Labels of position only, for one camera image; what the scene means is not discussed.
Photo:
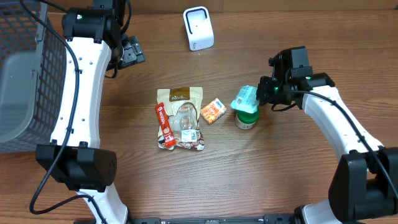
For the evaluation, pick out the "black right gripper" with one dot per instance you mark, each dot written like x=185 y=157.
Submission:
x=263 y=95

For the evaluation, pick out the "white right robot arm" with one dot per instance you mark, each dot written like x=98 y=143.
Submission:
x=364 y=185

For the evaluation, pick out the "teal snack packet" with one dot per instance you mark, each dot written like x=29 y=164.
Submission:
x=246 y=100

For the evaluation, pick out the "white barcode scanner stand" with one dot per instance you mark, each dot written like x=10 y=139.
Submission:
x=199 y=28

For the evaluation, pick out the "grey plastic mesh basket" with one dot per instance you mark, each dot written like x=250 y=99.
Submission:
x=33 y=65

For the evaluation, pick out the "beige nut pouch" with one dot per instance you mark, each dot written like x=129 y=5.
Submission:
x=182 y=106

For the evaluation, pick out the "orange tissue packet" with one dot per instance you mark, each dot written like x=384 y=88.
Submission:
x=213 y=111

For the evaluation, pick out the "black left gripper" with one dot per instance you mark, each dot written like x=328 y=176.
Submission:
x=132 y=53

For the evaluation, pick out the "red coffee stick sachet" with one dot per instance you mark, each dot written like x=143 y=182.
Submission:
x=165 y=126

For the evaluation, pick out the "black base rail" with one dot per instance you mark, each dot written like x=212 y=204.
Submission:
x=266 y=219

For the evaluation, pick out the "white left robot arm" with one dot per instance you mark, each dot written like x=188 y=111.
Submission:
x=96 y=42

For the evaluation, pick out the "green lidded jar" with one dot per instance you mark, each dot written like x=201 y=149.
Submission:
x=246 y=120

